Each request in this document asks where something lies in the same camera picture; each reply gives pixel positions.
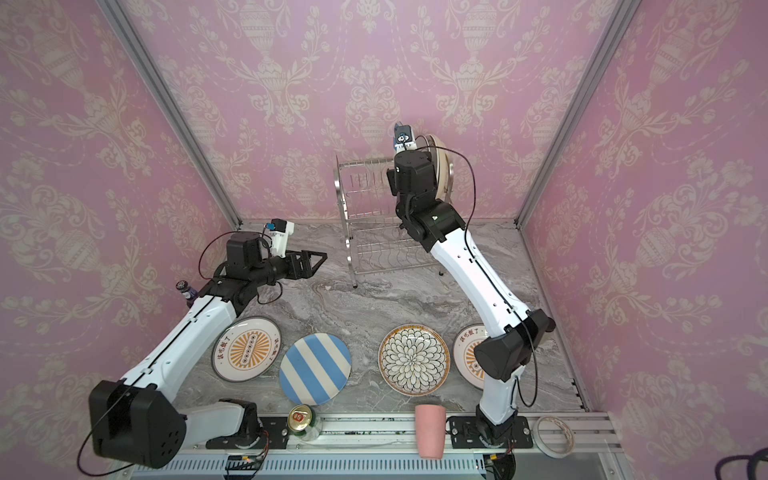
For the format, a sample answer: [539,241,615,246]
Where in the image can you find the purple bottle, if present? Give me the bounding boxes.
[175,280,199,308]

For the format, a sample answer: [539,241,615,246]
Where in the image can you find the orange sunburst plate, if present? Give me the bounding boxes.
[453,324,488,389]
[211,316,282,383]

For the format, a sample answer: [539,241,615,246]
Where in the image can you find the aluminium corner post right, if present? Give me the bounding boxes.
[515,0,641,231]

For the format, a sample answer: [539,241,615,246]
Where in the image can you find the green can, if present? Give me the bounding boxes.
[287,404,322,442]

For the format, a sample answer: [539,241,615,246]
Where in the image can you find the blue cream striped plate front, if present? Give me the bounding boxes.
[279,333,352,406]

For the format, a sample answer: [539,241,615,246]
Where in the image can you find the aluminium corner post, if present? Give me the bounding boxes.
[515,0,641,231]
[96,0,243,229]

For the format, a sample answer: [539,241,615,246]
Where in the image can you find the chrome wire dish rack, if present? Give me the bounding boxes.
[334,158,437,286]

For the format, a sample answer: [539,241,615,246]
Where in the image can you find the pink cup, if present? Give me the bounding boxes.
[414,404,446,460]

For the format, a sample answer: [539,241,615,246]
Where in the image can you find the black cable loop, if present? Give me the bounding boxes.
[713,446,768,480]

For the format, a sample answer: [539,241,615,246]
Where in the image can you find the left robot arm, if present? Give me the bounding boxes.
[82,231,328,470]

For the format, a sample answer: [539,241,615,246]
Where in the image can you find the petal pattern plate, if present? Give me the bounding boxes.
[378,324,450,397]

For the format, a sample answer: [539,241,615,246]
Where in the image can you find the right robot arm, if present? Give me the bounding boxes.
[387,148,556,446]

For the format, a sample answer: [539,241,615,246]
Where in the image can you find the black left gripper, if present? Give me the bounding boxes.
[248,249,327,289]

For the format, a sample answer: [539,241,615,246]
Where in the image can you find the aluminium corner post left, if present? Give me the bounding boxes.
[96,0,243,229]

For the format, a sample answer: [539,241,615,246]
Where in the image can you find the plain cream plate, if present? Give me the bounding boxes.
[427,135,454,203]

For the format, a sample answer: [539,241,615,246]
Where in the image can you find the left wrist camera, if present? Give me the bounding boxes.
[266,219,295,257]

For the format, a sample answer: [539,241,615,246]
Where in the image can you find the tape roll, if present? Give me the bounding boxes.
[531,415,575,459]

